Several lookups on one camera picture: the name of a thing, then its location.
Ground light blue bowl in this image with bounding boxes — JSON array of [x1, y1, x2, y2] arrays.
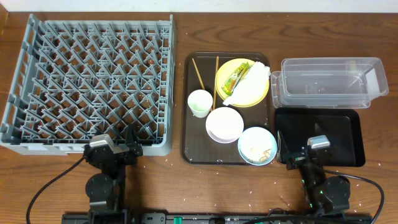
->
[[238, 127, 277, 166]]

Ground white pink bowl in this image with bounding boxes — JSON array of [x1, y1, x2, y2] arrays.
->
[[206, 107, 244, 144]]

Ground white napkin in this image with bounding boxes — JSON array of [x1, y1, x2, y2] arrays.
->
[[223, 62, 271, 108]]

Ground white plastic cup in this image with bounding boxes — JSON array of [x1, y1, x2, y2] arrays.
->
[[187, 90, 213, 118]]

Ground green snack wrapper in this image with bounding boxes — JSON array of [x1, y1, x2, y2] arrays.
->
[[221, 62, 249, 96]]

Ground yellow round plate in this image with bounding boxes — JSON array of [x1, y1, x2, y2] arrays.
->
[[216, 58, 255, 101]]

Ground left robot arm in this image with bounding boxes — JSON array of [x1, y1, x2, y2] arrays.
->
[[83, 124, 143, 223]]

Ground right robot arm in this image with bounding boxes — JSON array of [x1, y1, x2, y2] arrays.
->
[[277, 131, 351, 216]]

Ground black food waste tray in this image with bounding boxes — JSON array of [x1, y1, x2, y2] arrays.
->
[[274, 108, 366, 167]]

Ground clear plastic waste container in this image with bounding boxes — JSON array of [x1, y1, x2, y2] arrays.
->
[[271, 57, 389, 109]]

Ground rice and food scraps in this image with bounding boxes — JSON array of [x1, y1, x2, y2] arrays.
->
[[246, 147, 272, 162]]

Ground grey plastic dish rack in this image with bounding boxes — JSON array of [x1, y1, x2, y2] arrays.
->
[[1, 15, 177, 156]]

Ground left wooden chopstick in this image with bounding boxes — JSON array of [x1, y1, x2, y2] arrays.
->
[[192, 57, 214, 111]]

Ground wooden chopstick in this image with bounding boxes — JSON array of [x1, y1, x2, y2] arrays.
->
[[192, 57, 214, 111], [212, 55, 219, 111]]

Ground right wooden chopstick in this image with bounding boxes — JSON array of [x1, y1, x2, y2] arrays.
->
[[212, 55, 219, 111]]

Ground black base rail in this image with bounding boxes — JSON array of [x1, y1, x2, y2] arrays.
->
[[61, 212, 372, 224]]

